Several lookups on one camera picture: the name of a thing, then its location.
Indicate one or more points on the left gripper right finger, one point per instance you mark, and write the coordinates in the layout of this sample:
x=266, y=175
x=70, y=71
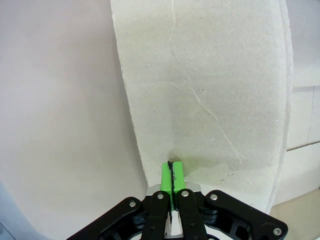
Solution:
x=190, y=207

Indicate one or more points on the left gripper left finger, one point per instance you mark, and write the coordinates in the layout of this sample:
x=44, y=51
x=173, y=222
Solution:
x=157, y=207

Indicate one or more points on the brown cardboard box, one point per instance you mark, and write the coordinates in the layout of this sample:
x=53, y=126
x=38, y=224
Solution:
x=205, y=87

